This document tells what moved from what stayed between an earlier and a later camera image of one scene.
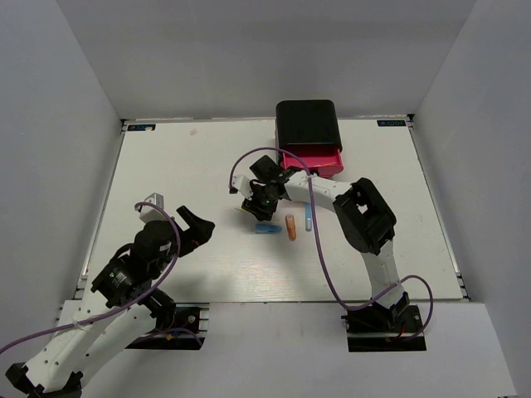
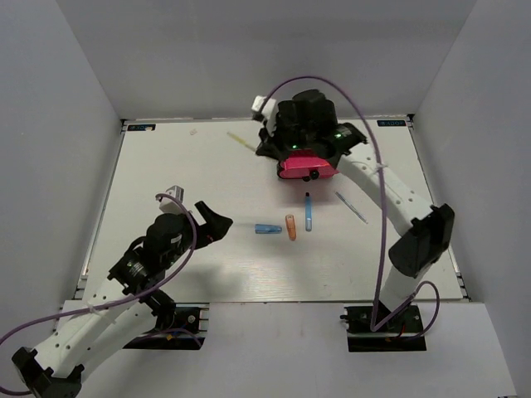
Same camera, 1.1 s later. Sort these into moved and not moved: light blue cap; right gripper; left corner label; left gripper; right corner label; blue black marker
Moved: right gripper; left gripper
Not moved: right corner label; blue black marker; left corner label; light blue cap
